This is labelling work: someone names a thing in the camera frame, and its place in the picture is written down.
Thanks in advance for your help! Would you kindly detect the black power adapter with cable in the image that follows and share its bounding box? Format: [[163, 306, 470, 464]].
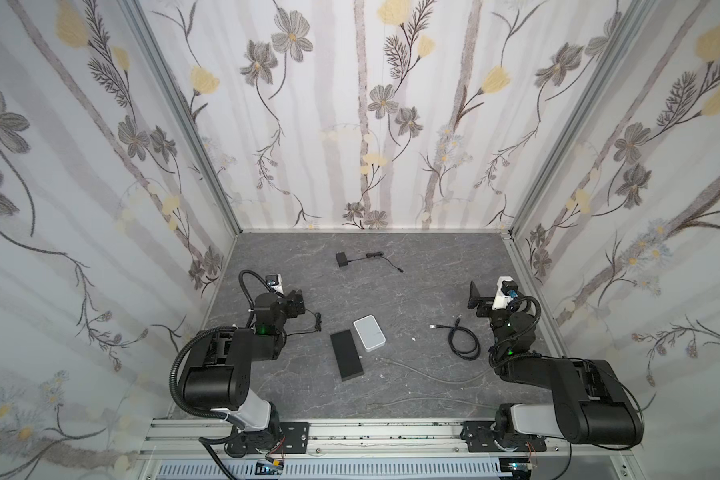
[[287, 310, 323, 337]]

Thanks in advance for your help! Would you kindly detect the black network switch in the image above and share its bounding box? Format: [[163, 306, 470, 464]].
[[330, 330, 364, 381]]

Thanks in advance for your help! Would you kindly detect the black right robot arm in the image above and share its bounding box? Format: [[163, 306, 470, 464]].
[[467, 276, 645, 451]]

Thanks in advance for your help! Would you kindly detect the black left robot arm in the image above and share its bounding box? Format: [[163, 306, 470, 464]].
[[168, 269, 306, 458]]

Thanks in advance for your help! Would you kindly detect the far black power adapter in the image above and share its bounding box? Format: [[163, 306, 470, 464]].
[[335, 251, 404, 273]]

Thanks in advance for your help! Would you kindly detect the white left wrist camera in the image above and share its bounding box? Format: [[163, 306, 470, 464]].
[[265, 274, 284, 295]]

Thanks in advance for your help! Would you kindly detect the coiled black ethernet cable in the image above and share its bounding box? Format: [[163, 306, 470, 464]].
[[429, 316, 482, 362]]

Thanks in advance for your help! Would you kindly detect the white network switch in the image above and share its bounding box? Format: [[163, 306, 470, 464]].
[[353, 315, 386, 352]]

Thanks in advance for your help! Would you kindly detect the grey ethernet cable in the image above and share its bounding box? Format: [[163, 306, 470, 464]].
[[368, 355, 499, 409]]

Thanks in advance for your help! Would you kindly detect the aluminium mounting rail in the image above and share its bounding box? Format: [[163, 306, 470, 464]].
[[137, 418, 634, 461]]

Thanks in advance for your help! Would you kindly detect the white slotted cable duct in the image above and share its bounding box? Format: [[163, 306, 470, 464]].
[[155, 458, 517, 480]]

